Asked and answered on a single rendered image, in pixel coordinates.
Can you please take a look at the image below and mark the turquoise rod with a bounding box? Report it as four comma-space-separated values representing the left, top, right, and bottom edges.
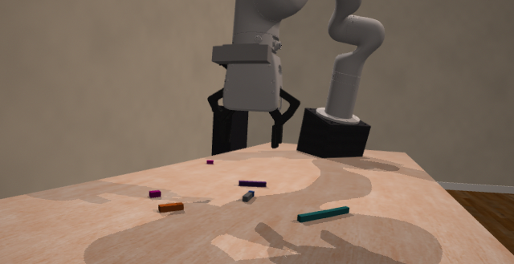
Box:
297, 206, 349, 222

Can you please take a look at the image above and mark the orange rod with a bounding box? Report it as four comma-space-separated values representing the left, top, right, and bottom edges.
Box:
158, 202, 184, 213

